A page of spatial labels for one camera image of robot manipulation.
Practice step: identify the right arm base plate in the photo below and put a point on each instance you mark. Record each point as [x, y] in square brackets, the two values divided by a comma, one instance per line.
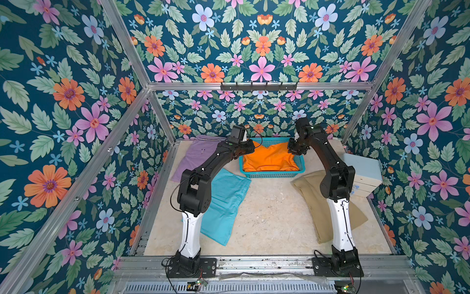
[325, 267]

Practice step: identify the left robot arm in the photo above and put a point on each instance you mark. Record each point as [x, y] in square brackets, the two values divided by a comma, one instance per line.
[195, 189]

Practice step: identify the teal pants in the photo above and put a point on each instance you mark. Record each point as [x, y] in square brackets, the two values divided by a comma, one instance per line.
[228, 193]

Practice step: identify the purple pants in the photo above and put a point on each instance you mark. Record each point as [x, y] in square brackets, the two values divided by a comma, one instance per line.
[201, 148]

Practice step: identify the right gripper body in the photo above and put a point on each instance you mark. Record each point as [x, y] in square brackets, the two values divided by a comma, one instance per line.
[294, 146]

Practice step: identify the light blue drawer cabinet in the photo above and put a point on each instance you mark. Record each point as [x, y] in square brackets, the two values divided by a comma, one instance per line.
[368, 174]

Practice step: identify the beige pants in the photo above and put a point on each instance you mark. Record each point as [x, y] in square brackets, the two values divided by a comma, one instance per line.
[308, 187]

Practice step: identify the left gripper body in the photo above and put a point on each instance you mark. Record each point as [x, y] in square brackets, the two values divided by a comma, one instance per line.
[243, 147]

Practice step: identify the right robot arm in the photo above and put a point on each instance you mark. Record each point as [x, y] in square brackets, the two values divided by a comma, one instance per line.
[336, 187]

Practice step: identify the black wall hook rail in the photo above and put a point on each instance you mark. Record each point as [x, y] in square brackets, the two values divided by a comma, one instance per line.
[249, 87]

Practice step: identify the teal plastic basket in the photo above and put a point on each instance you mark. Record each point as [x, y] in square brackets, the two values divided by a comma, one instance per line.
[299, 160]

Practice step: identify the orange pants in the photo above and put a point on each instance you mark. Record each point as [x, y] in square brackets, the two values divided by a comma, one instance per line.
[274, 158]

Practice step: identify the white perforated front rail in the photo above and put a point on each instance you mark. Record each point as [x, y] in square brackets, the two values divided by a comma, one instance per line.
[230, 287]

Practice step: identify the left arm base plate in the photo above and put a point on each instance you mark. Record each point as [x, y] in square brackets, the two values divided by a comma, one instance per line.
[202, 268]

